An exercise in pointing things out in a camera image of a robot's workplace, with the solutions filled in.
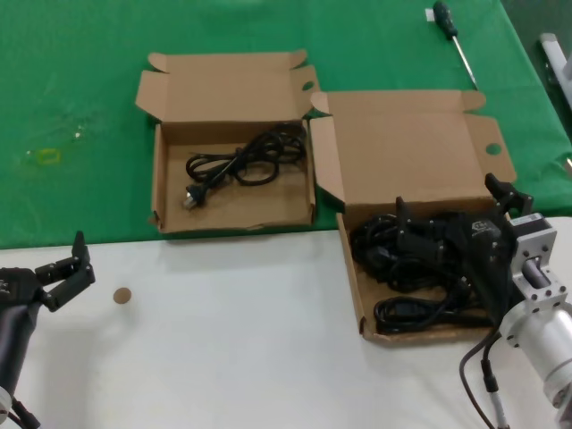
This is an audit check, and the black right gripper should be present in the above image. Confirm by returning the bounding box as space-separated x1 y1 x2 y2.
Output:
395 172 535 324

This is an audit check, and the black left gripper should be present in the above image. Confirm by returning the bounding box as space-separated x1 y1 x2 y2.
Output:
0 230 97 313

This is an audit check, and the black power cord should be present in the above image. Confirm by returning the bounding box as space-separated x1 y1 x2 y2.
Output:
181 123 308 211
373 297 495 335
349 213 475 296

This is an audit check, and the open brown cardboard box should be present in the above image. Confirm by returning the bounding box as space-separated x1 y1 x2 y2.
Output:
134 48 322 234
307 88 519 344

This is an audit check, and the grey metal bar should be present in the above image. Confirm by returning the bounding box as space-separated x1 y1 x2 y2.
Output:
538 32 572 106

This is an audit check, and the green felt tablecloth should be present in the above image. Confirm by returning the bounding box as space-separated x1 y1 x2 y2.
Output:
0 0 572 249

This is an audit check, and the tangled black power cord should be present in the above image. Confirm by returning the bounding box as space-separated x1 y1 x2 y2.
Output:
349 213 475 296

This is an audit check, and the coiled black power cord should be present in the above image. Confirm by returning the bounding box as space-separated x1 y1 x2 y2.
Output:
373 297 495 335

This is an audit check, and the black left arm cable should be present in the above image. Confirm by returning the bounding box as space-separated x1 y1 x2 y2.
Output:
8 392 42 429

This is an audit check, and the grey right arm cable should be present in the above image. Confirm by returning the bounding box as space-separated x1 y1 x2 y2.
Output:
458 332 504 429

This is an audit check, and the black cable with silver connector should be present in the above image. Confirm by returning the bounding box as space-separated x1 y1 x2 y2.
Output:
480 343 510 429

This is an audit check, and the green-handled screwdriver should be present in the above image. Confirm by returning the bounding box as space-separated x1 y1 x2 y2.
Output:
431 0 478 86

